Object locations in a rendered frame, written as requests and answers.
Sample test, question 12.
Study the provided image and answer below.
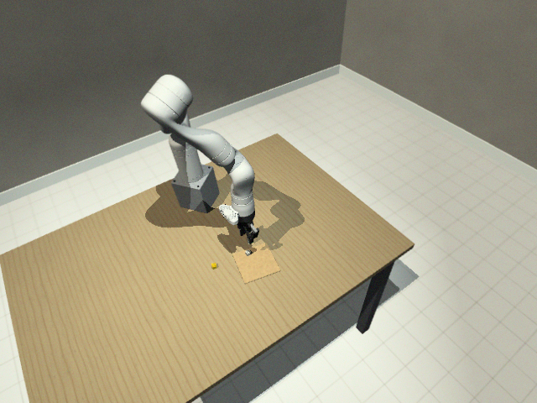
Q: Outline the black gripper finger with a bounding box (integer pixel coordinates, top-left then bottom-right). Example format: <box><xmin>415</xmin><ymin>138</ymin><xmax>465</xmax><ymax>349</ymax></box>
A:
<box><xmin>236</xmin><ymin>222</ymin><xmax>245</xmax><ymax>236</ymax></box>
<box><xmin>242</xmin><ymin>222</ymin><xmax>259</xmax><ymax>244</ymax></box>

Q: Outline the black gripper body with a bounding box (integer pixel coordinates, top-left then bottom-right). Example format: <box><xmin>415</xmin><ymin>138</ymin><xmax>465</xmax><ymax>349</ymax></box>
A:
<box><xmin>238</xmin><ymin>209</ymin><xmax>255</xmax><ymax>229</ymax></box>

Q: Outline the tan square mat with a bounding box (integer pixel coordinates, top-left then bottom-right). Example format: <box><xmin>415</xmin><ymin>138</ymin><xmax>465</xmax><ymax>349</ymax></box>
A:
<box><xmin>232</xmin><ymin>243</ymin><xmax>281</xmax><ymax>284</ymax></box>

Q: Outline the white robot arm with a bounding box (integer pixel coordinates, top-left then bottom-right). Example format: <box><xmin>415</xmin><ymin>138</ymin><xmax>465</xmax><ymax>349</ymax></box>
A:
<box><xmin>141</xmin><ymin>75</ymin><xmax>255</xmax><ymax>225</ymax></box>

